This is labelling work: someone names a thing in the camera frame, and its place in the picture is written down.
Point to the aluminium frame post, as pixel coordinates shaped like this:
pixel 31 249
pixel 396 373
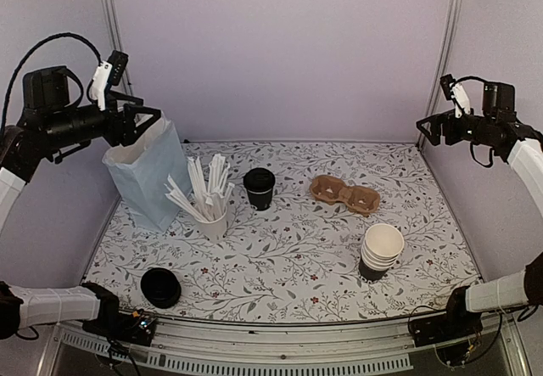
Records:
pixel 112 24
pixel 451 19

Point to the black lidded coffee cup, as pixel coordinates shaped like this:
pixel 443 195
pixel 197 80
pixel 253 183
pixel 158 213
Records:
pixel 259 184

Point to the brown cardboard cup carrier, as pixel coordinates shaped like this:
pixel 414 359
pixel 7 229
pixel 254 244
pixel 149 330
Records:
pixel 333 190

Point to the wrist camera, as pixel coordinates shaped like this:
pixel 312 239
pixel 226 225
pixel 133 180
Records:
pixel 455 92
pixel 107 75

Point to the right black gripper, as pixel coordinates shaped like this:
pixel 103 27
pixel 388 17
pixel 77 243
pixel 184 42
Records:
pixel 439 119

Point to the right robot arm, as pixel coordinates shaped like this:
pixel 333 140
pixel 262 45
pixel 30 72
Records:
pixel 484 114

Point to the floral table mat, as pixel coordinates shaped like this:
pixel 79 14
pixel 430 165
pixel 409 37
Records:
pixel 297 262

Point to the front aluminium rail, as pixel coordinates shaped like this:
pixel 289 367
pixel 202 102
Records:
pixel 193 347

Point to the left aluminium frame post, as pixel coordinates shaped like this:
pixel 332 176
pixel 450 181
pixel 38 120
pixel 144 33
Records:
pixel 112 24

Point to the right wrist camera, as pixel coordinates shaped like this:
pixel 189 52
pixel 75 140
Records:
pixel 455 92

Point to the stack of paper cups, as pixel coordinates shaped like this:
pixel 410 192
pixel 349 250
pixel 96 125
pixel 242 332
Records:
pixel 382 245

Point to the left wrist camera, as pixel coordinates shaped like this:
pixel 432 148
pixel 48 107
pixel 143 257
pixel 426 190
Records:
pixel 107 75

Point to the bundle of wrapped straws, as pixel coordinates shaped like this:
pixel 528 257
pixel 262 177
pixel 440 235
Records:
pixel 210 194

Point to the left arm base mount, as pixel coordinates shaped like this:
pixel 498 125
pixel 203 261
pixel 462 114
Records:
pixel 137 328

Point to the light blue paper bag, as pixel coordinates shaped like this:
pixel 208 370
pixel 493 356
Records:
pixel 140 173

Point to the stack of black lids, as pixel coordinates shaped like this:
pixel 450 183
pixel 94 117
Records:
pixel 160 287

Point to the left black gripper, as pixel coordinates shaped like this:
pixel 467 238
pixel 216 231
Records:
pixel 127 132

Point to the white cup holding straws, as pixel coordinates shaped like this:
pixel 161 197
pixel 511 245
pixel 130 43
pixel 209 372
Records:
pixel 215 230

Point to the right aluminium frame post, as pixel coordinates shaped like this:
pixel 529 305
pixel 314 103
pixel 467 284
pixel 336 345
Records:
pixel 451 19

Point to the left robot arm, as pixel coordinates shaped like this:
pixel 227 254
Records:
pixel 60 117

